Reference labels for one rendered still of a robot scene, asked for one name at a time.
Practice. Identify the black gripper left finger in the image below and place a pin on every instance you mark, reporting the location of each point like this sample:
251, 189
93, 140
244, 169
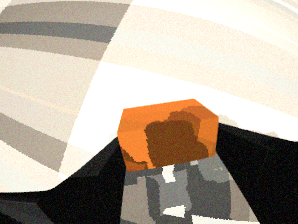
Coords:
91, 195

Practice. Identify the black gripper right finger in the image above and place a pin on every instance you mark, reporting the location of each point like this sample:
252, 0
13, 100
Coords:
265, 168

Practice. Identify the orange block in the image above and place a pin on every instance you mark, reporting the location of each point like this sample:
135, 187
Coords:
159, 135

